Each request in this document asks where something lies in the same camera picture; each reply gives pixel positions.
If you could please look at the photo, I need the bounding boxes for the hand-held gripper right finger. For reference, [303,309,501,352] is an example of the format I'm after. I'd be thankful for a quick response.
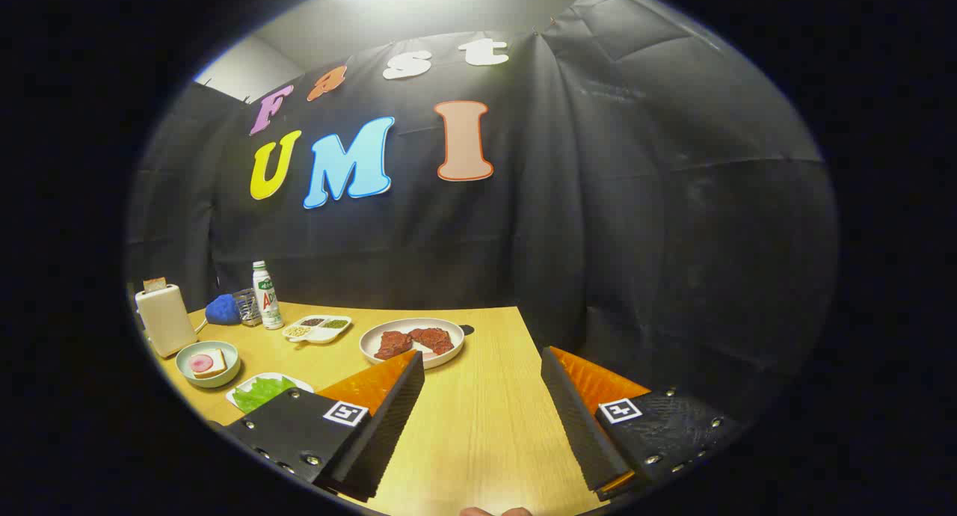
[541,345,745,502]

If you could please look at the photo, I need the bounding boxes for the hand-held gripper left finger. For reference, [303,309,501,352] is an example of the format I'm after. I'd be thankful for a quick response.
[221,349,425,502]

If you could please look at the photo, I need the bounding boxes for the green lettuce leaf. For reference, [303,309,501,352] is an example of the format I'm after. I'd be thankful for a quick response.
[233,376,298,414]

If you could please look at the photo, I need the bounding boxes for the red meat piece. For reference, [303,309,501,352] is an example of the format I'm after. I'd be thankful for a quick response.
[374,331,413,360]
[408,327,455,355]

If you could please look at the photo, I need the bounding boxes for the white round meat plate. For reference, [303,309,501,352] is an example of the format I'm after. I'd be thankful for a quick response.
[359,318,466,369]

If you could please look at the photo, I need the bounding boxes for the white rounded square plate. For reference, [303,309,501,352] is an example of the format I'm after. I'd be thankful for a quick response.
[226,372,315,414]

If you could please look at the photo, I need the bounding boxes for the white divided dish with beans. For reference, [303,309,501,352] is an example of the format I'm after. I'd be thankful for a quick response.
[282,315,353,345]

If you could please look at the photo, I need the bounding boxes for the white plastic bottle green label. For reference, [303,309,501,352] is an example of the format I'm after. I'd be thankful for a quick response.
[252,260,285,331]

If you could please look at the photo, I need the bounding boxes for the black backdrop cloth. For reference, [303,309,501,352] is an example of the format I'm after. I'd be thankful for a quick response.
[126,0,840,427]

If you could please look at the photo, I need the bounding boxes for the blue cloth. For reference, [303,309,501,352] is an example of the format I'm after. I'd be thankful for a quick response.
[205,294,241,326]

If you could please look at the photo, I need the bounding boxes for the light green round plate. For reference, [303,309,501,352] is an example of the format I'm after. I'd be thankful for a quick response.
[176,341,241,389]

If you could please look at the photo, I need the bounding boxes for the cream white toaster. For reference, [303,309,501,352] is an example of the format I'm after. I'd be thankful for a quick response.
[135,283,199,359]

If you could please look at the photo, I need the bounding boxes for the metal wire utensil holder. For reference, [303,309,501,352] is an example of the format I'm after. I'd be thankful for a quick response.
[233,289,262,328]

